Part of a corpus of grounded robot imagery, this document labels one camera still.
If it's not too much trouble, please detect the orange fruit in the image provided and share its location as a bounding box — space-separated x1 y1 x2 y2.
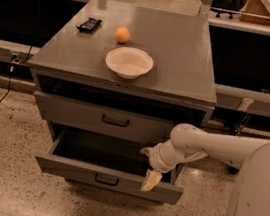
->
114 26 130 44

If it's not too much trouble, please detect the wooden box background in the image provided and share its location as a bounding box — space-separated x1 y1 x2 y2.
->
240 0 270 26

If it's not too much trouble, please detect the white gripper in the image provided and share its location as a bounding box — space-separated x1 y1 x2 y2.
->
140 143 177 192

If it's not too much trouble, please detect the black cable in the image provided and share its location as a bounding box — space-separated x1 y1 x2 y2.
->
0 0 58 127

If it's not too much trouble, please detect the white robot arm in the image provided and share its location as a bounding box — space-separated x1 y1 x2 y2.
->
141 123 270 216

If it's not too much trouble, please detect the black office chair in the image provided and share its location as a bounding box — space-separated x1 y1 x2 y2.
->
209 0 248 19

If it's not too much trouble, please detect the white bowl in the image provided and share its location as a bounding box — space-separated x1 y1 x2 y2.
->
105 47 154 79

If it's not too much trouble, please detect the grey drawer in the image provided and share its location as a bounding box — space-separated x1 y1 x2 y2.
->
28 89 208 153
36 127 183 205

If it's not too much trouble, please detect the grey top drawer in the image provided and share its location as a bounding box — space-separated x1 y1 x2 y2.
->
28 89 208 153

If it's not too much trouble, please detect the grey drawer cabinet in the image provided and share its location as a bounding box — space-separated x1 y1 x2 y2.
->
9 0 230 211

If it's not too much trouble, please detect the dark snack bar wrapper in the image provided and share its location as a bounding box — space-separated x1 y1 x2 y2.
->
77 17 102 32

